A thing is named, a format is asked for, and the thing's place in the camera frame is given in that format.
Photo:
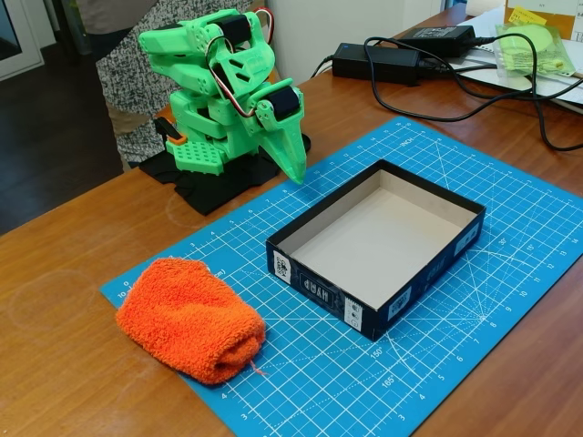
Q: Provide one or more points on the blue cutting mat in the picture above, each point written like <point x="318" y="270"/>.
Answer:
<point x="319" y="387"/>

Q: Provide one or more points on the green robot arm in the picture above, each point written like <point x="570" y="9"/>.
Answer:
<point x="191" y="41"/>

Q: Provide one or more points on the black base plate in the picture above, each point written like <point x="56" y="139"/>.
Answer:
<point x="214" y="191"/>

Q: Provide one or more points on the orange terry cloth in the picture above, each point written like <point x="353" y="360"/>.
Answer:
<point x="187" y="318"/>

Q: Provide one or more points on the white framed glass door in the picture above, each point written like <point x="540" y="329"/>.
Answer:
<point x="34" y="36"/>

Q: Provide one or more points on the yellow sticky note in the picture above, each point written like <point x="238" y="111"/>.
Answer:
<point x="526" y="16"/>

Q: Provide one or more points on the dark blue cardboard box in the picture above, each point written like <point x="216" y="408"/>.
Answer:
<point x="328" y="287"/>

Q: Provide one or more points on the black power adapter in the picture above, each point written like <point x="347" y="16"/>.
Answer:
<point x="378" y="59"/>
<point x="437" y="36"/>

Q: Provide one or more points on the green gripper black servo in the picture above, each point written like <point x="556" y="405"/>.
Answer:
<point x="283" y="133"/>

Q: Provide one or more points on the white papers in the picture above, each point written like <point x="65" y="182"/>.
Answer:
<point x="565" y="91"/>

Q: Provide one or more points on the orange and black clamp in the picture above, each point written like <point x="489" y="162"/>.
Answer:
<point x="170" y="132"/>

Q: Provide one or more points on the person in speckled grey top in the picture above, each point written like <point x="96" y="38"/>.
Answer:
<point x="123" y="77"/>

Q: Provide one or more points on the clear bag with green parts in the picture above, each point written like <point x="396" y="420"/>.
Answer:
<point x="524" y="45"/>

